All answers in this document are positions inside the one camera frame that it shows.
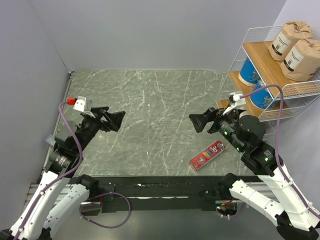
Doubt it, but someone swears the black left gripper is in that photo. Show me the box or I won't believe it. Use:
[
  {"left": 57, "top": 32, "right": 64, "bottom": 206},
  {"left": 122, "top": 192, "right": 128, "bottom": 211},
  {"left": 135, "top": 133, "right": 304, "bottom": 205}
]
[{"left": 75, "top": 106, "right": 125, "bottom": 153}]

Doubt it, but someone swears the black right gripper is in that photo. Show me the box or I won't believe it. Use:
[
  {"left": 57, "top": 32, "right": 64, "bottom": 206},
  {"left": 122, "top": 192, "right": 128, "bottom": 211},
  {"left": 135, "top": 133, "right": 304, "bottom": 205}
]
[{"left": 187, "top": 103, "right": 244, "bottom": 151}]

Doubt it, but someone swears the blue roll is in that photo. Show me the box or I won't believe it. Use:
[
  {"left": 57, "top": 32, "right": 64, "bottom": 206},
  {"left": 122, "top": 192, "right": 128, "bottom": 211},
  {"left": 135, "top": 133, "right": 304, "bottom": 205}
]
[
  {"left": 249, "top": 89, "right": 278, "bottom": 110},
  {"left": 238, "top": 57, "right": 260, "bottom": 87}
]

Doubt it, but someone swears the brown paper roll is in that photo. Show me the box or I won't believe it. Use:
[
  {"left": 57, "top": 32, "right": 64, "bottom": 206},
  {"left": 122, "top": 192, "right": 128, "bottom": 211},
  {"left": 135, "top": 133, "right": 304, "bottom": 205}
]
[
  {"left": 280, "top": 38, "right": 320, "bottom": 82},
  {"left": 268, "top": 21, "right": 314, "bottom": 62}
]

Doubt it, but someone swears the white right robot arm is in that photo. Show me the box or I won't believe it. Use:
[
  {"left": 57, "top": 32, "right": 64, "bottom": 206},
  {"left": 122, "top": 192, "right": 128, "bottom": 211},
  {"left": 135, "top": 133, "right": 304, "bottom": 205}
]
[{"left": 189, "top": 107, "right": 320, "bottom": 240}]

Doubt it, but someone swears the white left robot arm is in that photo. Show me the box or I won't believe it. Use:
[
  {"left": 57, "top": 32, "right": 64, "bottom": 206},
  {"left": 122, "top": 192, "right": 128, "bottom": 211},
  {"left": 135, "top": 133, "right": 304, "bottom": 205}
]
[{"left": 0, "top": 106, "right": 126, "bottom": 240}]

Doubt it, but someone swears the red toothpaste box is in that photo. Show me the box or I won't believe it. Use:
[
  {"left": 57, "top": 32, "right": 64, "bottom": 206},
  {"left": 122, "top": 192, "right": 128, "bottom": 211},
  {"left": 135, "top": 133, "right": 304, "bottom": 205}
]
[{"left": 189, "top": 140, "right": 226, "bottom": 172}]

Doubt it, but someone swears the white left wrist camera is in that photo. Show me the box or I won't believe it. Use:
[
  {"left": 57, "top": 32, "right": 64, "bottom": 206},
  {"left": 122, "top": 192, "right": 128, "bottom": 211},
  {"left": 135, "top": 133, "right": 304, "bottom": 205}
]
[{"left": 72, "top": 96, "right": 94, "bottom": 117}]

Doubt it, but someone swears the white wire wooden shelf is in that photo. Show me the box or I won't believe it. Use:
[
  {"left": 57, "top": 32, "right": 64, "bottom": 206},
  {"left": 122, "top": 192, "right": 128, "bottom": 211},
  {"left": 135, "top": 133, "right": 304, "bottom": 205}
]
[{"left": 216, "top": 26, "right": 320, "bottom": 140}]

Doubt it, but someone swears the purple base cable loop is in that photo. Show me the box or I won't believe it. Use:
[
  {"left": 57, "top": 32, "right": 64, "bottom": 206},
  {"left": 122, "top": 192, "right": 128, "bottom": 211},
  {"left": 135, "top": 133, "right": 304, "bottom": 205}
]
[{"left": 79, "top": 192, "right": 132, "bottom": 229}]

